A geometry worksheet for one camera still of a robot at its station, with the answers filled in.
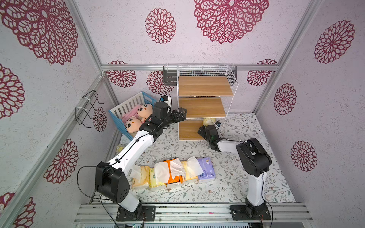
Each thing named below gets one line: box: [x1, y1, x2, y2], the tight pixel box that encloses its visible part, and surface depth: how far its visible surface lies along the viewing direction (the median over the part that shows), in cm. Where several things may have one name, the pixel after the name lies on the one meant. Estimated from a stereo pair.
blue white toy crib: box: [108, 91, 157, 141], surface depth 105 cm
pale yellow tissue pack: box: [180, 155, 204, 182], surface depth 85 cm
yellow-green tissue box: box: [149, 161, 169, 189], surface depth 82 cm
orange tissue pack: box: [163, 157, 186, 185], surface depth 81 cm
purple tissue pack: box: [196, 157, 216, 182], surface depth 85 cm
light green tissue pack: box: [202, 117, 217, 126], surface depth 108 cm
